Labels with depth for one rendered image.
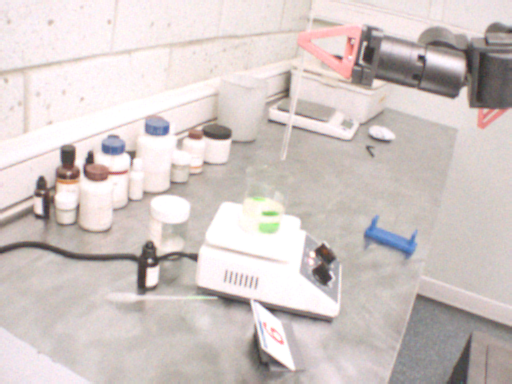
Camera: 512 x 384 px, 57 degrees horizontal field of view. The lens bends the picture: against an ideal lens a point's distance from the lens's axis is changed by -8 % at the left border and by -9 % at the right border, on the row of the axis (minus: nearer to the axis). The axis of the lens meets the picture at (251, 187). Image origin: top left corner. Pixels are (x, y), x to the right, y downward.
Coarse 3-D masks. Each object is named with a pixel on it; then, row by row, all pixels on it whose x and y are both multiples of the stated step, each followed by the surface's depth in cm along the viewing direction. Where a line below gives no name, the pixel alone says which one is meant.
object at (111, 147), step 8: (104, 144) 84; (112, 144) 85; (120, 144) 85; (104, 152) 85; (112, 152) 84; (120, 152) 85; (96, 160) 85; (104, 160) 84; (112, 160) 84; (120, 160) 85; (128, 160) 87; (112, 168) 84; (120, 168) 85; (128, 168) 87; (112, 176) 85; (120, 176) 86; (128, 176) 88; (120, 184) 86; (128, 184) 89; (120, 192) 87; (120, 200) 88; (112, 208) 88
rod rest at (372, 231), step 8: (376, 216) 95; (368, 232) 94; (376, 232) 94; (384, 232) 95; (416, 232) 92; (384, 240) 93; (392, 240) 92; (400, 240) 93; (408, 240) 93; (400, 248) 92; (408, 248) 91
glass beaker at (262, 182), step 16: (256, 176) 72; (272, 176) 72; (288, 176) 70; (256, 192) 67; (272, 192) 67; (288, 192) 69; (256, 208) 68; (272, 208) 68; (240, 224) 71; (256, 224) 69; (272, 224) 69
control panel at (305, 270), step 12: (312, 240) 77; (312, 252) 74; (300, 264) 69; (312, 264) 71; (336, 264) 77; (312, 276) 69; (336, 276) 74; (324, 288) 69; (336, 288) 71; (336, 300) 69
